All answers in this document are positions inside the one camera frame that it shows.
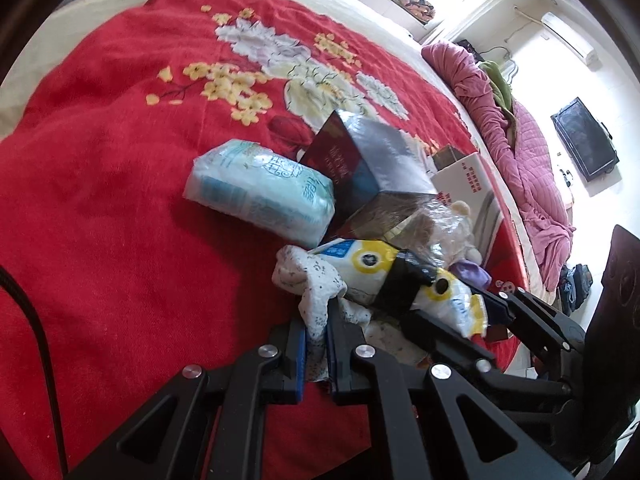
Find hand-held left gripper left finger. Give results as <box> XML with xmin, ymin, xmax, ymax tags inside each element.
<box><xmin>65</xmin><ymin>317</ymin><xmax>307</xmax><ymax>480</ymax></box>

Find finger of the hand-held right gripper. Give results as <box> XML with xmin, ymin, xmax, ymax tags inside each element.
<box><xmin>399</xmin><ymin>310</ymin><xmax>573</xmax><ymax>401</ymax></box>
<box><xmin>480</xmin><ymin>287</ymin><xmax>587</xmax><ymax>362</ymax></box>

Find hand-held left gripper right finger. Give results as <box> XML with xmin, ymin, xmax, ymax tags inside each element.
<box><xmin>326</xmin><ymin>312</ymin><xmax>573</xmax><ymax>480</ymax></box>

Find white floral cloth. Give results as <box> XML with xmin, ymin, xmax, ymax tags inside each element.
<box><xmin>271</xmin><ymin>245</ymin><xmax>431</xmax><ymax>383</ymax></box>

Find white plush toy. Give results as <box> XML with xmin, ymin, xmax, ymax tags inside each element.
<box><xmin>450</xmin><ymin>200</ymin><xmax>486</xmax><ymax>266</ymax></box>

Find white yellow printed plastic packet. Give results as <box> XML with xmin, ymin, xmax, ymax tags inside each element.
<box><xmin>307</xmin><ymin>237</ymin><xmax>488</xmax><ymax>339</ymax></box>

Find light blue tissue pack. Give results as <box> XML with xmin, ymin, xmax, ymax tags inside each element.
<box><xmin>182</xmin><ymin>139</ymin><xmax>336</xmax><ymax>250</ymax></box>

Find dark gift box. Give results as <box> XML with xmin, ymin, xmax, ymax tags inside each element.
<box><xmin>297</xmin><ymin>109</ymin><xmax>441</xmax><ymax>242</ymax></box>

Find purple soft toy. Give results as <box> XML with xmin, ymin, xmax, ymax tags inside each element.
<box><xmin>450</xmin><ymin>259</ymin><xmax>491</xmax><ymax>291</ymax></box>

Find blue jeans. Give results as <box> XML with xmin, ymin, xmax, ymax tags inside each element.
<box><xmin>557</xmin><ymin>262</ymin><xmax>593</xmax><ymax>316</ymax></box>

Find clear bag with brown item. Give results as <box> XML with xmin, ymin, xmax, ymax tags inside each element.
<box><xmin>400</xmin><ymin>199</ymin><xmax>476</xmax><ymax>271</ymax></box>

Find pink quilt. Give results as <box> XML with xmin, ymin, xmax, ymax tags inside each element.
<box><xmin>421</xmin><ymin>41</ymin><xmax>576</xmax><ymax>293</ymax></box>

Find white red cardboard box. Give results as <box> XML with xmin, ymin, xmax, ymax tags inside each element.
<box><xmin>430</xmin><ymin>145</ymin><xmax>503</xmax><ymax>271</ymax></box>

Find red floral blanket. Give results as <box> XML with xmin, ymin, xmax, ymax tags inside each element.
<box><xmin>0</xmin><ymin>0</ymin><xmax>531</xmax><ymax>480</ymax></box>

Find green blanket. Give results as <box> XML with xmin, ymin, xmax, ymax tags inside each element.
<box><xmin>479</xmin><ymin>60</ymin><xmax>516</xmax><ymax>122</ymax></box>

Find white air conditioner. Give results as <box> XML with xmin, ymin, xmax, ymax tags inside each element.
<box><xmin>541</xmin><ymin>11</ymin><xmax>600</xmax><ymax>66</ymax></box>

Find white curtain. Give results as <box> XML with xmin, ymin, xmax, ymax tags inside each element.
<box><xmin>420</xmin><ymin>0</ymin><xmax>526</xmax><ymax>46</ymax></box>

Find brown patterned cloth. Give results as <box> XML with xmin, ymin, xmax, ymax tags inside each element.
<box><xmin>400</xmin><ymin>0</ymin><xmax>437</xmax><ymax>23</ymax></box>

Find wall television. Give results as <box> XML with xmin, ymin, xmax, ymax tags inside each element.
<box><xmin>550</xmin><ymin>96</ymin><xmax>621</xmax><ymax>182</ymax></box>

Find black cable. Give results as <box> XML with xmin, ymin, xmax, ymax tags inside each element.
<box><xmin>0</xmin><ymin>265</ymin><xmax>68</xmax><ymax>480</ymax></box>

